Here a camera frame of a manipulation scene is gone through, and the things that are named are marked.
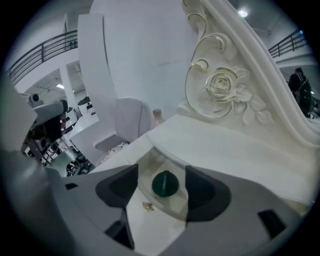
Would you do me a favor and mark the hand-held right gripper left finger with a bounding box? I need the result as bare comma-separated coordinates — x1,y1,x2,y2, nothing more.
46,163,140,256

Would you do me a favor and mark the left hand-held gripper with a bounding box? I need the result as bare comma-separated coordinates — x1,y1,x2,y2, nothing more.
2,81,69,195

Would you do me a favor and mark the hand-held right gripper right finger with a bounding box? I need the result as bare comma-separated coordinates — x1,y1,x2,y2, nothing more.
184,164,310,256

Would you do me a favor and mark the cream ornate dressing table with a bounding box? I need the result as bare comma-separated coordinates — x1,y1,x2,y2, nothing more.
94,109,316,256

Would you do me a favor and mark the small dark green jar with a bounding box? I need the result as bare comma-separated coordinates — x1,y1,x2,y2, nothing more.
151,170,180,199

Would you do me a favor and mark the black balcony railing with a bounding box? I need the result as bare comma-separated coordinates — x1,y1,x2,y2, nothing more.
6,29,79,84

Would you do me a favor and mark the grey bin with clothes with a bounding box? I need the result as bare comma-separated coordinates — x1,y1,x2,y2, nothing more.
95,97,154,166

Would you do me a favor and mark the cream oval framed mirror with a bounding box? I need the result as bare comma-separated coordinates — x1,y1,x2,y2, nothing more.
181,0,319,149

